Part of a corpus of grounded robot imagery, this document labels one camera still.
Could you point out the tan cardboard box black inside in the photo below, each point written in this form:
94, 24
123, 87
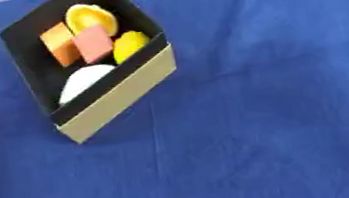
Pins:
123, 89

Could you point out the yellow toy lemon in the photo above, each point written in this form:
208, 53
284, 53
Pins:
129, 44

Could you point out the white egg-shaped toy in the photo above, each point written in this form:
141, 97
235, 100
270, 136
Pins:
83, 80

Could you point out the pink rectangular block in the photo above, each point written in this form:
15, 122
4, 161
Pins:
93, 43

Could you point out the yellow orange toy fruit slice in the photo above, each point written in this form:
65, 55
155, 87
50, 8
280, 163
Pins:
87, 17

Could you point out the orange rectangular block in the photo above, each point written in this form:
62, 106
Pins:
59, 42

